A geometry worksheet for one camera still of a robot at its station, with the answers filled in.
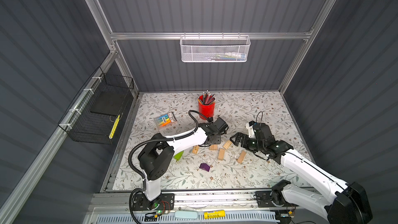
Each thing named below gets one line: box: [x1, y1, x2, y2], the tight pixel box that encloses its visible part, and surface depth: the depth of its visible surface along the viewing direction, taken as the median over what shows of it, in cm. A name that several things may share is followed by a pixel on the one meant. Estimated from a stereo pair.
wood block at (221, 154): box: [217, 148, 226, 161], surface depth 90 cm
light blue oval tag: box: [174, 211, 198, 220], surface depth 70 cm
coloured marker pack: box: [154, 111, 177, 129], surface depth 104 cm
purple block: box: [199, 162, 211, 172], surface depth 86 cm
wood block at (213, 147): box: [208, 144, 219, 151], surface depth 93 cm
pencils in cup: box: [197, 89, 217, 105], surface depth 101 cm
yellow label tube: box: [203, 210, 226, 219], surface depth 71 cm
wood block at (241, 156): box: [236, 150, 247, 165], surface depth 90 cm
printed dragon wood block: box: [191, 145, 199, 155], surface depth 91 cm
